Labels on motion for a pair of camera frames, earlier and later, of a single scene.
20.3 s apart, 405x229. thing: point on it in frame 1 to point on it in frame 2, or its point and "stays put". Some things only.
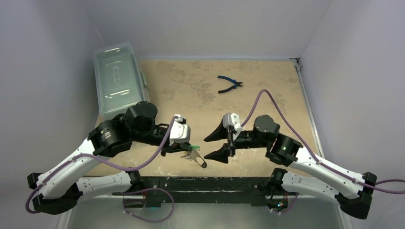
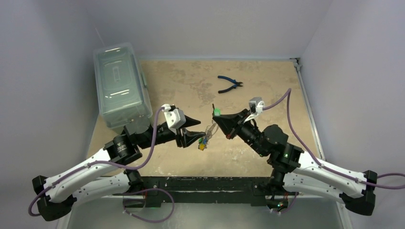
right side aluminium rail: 297,61 stays put
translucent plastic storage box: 120,82 stays put
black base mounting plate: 255,190 stays put
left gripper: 176,147 to 187,137
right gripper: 229,141 to 237,127
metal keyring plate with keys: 194,155 to 211,130
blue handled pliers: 236,84 stays put
